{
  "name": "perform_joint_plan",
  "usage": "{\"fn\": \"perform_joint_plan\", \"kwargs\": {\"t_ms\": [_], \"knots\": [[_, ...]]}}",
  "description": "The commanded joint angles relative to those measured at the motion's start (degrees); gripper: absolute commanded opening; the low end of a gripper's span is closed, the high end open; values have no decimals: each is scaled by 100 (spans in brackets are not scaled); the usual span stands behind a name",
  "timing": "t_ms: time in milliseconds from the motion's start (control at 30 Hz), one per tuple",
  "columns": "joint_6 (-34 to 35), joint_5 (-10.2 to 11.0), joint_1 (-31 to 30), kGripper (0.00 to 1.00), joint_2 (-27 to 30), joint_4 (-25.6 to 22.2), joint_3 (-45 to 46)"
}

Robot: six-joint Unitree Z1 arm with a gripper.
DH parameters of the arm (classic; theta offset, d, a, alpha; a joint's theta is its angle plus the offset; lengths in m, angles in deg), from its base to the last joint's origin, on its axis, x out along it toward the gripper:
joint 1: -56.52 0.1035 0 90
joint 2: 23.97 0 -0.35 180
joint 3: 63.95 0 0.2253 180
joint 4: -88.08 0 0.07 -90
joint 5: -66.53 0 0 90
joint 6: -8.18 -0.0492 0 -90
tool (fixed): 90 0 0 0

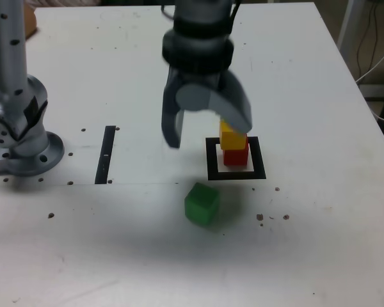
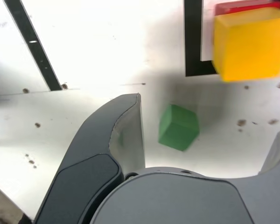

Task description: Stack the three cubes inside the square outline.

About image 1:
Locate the black tape square outline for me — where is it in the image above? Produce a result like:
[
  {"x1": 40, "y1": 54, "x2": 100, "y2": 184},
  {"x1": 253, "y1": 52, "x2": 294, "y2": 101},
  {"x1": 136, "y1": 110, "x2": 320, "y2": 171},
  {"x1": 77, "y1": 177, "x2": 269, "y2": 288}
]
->
[{"x1": 205, "y1": 136, "x2": 268, "y2": 181}]

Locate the black tape strip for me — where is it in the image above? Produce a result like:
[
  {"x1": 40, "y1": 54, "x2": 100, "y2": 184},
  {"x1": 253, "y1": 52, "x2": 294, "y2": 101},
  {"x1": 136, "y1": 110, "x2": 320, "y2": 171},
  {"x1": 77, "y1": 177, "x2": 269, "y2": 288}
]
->
[{"x1": 94, "y1": 125, "x2": 116, "y2": 185}]

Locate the yellow cube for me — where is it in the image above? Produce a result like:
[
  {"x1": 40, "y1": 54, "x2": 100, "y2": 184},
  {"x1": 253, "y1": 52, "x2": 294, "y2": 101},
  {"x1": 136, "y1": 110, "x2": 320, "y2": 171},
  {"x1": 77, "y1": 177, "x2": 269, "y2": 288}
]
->
[{"x1": 220, "y1": 120, "x2": 249, "y2": 151}]

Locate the green cube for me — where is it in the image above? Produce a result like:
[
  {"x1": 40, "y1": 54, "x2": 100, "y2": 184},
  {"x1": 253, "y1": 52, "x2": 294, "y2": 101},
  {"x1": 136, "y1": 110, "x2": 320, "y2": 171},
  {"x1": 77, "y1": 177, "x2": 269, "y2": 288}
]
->
[{"x1": 184, "y1": 182, "x2": 221, "y2": 228}]

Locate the thin white cable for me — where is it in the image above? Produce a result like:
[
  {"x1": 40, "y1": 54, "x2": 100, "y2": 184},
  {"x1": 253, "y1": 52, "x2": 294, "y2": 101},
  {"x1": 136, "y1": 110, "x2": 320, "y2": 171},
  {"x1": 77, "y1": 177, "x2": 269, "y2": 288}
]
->
[{"x1": 354, "y1": 42, "x2": 384, "y2": 84}]

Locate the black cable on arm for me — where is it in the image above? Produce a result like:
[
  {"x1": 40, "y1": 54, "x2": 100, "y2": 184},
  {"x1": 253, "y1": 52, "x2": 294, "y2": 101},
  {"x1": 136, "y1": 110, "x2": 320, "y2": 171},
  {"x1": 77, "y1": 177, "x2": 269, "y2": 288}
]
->
[{"x1": 161, "y1": 0, "x2": 243, "y2": 35}]

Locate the white metal frame leg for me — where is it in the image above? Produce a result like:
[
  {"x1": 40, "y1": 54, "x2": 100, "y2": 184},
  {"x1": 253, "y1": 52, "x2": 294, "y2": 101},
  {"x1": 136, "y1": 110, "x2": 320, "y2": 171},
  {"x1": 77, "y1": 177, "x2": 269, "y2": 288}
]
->
[{"x1": 337, "y1": 0, "x2": 362, "y2": 57}]

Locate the red cube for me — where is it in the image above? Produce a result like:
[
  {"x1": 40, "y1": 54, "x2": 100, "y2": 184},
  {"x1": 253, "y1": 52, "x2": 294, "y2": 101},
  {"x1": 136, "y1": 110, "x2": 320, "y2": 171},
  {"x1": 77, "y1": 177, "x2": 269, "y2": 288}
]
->
[{"x1": 223, "y1": 145, "x2": 250, "y2": 167}]

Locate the thin black hanging cable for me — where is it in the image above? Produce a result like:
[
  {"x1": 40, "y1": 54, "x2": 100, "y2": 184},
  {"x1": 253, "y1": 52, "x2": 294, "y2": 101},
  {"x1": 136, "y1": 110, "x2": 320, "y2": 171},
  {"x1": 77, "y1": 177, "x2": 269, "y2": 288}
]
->
[{"x1": 356, "y1": 0, "x2": 382, "y2": 79}]

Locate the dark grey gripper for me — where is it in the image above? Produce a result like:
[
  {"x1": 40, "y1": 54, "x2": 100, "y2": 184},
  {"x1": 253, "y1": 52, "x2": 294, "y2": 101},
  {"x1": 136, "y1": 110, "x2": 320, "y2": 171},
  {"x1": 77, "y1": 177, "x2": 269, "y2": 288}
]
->
[{"x1": 161, "y1": 68, "x2": 253, "y2": 149}]

